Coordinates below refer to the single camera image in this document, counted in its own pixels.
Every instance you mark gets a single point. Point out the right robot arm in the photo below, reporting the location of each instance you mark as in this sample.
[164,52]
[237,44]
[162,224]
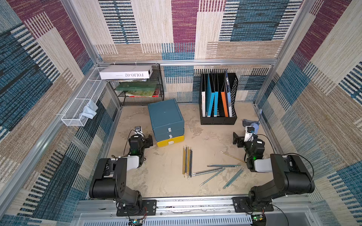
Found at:
[290,176]

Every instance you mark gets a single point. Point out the teal pencil diagonal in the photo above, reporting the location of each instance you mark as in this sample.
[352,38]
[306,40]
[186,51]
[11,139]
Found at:
[219,172]

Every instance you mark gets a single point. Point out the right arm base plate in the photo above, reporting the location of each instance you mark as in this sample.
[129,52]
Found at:
[243,204]

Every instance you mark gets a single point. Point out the teal pencil pair horizontal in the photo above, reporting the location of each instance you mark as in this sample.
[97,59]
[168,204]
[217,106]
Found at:
[224,165]

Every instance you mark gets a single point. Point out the teal drawer cabinet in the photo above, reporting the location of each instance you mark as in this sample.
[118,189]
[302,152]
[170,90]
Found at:
[166,119]

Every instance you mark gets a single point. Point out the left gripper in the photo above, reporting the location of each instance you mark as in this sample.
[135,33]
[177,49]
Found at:
[145,141]

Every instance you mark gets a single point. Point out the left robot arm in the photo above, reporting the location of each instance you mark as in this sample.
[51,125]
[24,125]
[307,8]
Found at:
[109,179]

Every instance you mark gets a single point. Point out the black wire shelf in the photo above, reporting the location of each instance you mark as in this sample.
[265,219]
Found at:
[129,101]

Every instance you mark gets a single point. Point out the white wire basket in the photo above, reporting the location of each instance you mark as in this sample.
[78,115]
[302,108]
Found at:
[91,90]

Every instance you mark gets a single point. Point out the light blue cloth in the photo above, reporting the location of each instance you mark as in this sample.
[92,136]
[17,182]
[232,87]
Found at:
[89,111]

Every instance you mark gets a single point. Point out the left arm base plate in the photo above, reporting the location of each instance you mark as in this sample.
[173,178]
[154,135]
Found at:
[145,208]

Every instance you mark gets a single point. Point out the white FOLIO box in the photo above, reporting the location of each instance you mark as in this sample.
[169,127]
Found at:
[117,72]

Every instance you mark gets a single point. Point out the teal pencil pair right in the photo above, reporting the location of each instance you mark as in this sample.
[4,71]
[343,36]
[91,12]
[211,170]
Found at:
[233,178]

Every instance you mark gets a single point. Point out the blue white stapler device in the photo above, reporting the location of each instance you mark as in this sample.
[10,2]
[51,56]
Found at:
[251,123]

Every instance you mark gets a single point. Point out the yellow bottom drawer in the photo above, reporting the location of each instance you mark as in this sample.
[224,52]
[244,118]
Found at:
[170,141]

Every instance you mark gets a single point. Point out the dark pencil bundle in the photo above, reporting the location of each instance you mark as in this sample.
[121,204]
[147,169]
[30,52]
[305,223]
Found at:
[190,163]

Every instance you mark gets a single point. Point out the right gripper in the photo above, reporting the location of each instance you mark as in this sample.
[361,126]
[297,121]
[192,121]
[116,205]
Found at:
[237,140]

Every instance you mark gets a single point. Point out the orange folder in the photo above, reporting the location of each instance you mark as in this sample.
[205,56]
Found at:
[224,103]

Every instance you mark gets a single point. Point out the green book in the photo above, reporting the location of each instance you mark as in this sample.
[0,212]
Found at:
[135,86]

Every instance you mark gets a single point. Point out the teal folder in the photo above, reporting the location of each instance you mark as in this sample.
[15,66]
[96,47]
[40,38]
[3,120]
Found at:
[210,94]

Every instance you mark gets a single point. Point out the black mesh file organizer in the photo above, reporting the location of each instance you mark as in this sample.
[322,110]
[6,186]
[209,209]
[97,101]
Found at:
[227,82]

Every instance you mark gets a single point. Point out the yellow pencil bundle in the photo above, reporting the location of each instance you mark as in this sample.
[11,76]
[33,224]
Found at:
[185,161]

